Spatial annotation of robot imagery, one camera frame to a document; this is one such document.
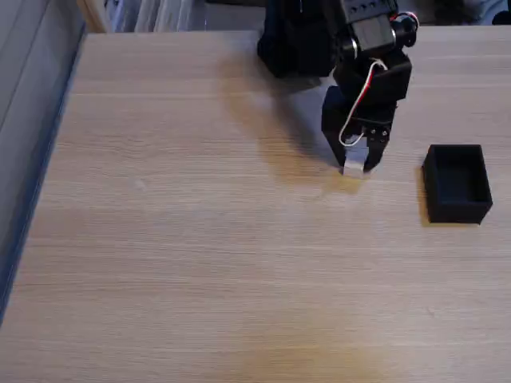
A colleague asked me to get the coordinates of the white block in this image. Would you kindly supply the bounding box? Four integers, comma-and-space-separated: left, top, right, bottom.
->
342, 145, 369, 179

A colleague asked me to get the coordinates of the black box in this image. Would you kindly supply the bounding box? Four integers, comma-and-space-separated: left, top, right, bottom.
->
422, 144, 494, 225

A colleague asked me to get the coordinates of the white curtain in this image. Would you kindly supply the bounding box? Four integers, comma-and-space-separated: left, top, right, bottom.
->
111, 0, 207, 34

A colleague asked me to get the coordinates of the white and red servo cable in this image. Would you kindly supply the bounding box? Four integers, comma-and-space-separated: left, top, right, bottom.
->
339, 58, 387, 148

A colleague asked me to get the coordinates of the light wooden frame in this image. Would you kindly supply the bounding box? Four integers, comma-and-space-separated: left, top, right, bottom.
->
76, 0, 111, 34

